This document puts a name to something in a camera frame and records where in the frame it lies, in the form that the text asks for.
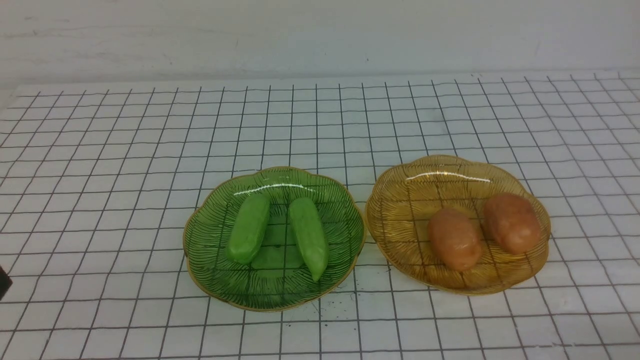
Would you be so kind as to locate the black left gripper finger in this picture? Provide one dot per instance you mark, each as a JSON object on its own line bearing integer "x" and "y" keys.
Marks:
{"x": 5, "y": 283}

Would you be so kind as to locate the green cucumber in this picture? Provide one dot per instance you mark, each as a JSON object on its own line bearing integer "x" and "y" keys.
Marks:
{"x": 307, "y": 228}
{"x": 249, "y": 229}

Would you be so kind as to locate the brown potato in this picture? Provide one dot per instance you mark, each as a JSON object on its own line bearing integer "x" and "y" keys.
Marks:
{"x": 512, "y": 222}
{"x": 454, "y": 239}

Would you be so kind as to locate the green glass plate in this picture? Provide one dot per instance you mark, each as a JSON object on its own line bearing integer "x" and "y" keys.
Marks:
{"x": 277, "y": 278}

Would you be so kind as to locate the amber glass plate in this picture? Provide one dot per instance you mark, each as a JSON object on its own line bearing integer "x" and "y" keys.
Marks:
{"x": 405, "y": 197}

